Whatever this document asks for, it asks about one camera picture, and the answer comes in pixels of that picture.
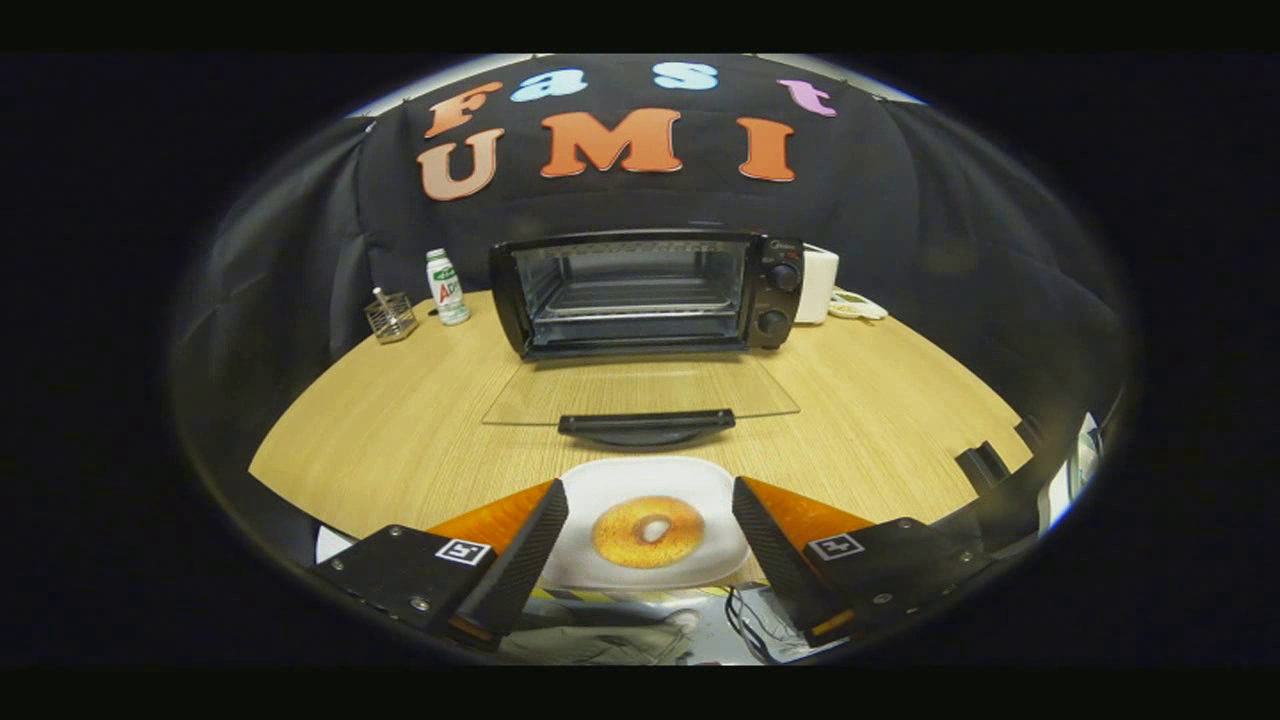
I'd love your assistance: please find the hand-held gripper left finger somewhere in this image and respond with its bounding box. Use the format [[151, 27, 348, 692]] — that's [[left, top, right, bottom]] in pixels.
[[308, 479, 569, 653]]

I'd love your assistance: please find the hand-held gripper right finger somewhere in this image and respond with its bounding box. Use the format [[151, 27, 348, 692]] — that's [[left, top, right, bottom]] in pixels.
[[733, 477, 1001, 648]]

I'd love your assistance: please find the golden bagel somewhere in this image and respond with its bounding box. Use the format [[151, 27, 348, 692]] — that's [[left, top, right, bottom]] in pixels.
[[592, 496, 706, 570]]

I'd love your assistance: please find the black toaster oven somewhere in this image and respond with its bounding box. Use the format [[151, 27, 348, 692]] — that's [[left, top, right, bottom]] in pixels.
[[482, 229, 806, 448]]

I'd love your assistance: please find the grey cloth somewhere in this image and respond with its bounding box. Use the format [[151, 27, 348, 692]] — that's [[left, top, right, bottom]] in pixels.
[[500, 600, 701, 666]]

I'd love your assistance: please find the white plate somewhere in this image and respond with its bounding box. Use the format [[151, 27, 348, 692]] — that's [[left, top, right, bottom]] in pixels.
[[540, 457, 752, 591]]

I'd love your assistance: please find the black table clamp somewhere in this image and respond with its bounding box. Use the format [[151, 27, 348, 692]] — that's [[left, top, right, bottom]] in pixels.
[[955, 441, 1013, 493]]

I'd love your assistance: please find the white power strip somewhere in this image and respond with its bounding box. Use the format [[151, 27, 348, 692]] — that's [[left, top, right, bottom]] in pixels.
[[828, 287, 889, 322]]

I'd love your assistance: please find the white box appliance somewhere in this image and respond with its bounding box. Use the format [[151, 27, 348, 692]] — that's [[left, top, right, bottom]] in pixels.
[[795, 243, 840, 325]]

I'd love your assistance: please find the white bottle green label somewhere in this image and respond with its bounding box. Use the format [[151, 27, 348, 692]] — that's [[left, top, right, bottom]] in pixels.
[[426, 248, 471, 327]]

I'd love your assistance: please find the black backdrop cloth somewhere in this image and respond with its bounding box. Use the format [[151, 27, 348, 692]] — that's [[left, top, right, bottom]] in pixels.
[[170, 55, 1136, 501]]

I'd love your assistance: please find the thin black cable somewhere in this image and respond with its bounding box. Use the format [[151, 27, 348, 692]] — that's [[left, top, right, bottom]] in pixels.
[[725, 585, 801, 658]]

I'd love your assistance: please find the wire mesh holder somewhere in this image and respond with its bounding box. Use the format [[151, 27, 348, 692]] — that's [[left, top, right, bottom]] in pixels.
[[364, 287, 420, 345]]

